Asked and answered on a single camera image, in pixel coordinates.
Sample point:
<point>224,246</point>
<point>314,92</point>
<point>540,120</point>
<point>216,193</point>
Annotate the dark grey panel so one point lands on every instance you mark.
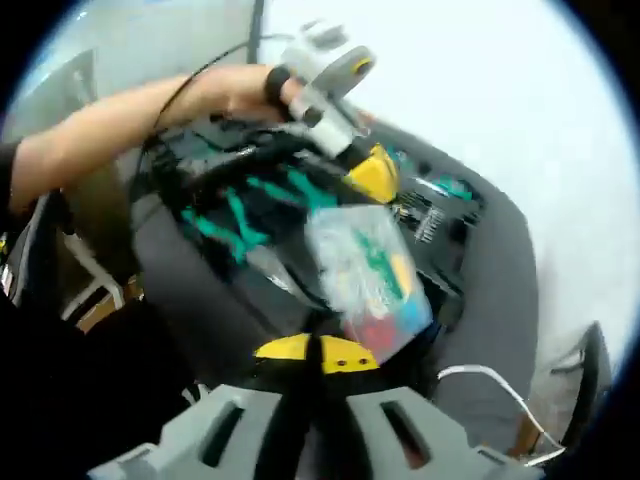
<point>75,85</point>

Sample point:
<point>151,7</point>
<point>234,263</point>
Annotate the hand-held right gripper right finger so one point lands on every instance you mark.
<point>440,440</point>

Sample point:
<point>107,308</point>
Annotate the person's left hand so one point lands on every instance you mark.
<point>235,90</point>

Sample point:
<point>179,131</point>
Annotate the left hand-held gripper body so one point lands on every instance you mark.
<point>325,75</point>

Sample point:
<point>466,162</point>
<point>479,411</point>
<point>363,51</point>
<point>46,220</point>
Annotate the black toolbox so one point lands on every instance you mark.
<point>440,280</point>

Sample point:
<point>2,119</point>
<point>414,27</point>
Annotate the black framed glass partition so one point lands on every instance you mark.
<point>150,40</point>

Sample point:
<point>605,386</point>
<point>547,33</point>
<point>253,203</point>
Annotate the white metal frame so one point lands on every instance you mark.
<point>100,280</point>

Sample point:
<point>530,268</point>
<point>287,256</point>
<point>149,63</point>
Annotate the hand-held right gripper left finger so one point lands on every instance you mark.
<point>200,440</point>

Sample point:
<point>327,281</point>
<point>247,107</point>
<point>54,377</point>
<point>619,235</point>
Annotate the clear plastic parts box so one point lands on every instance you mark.
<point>360,260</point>

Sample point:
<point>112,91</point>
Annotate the black screwdriver bit holder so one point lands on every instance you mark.
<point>425,225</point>

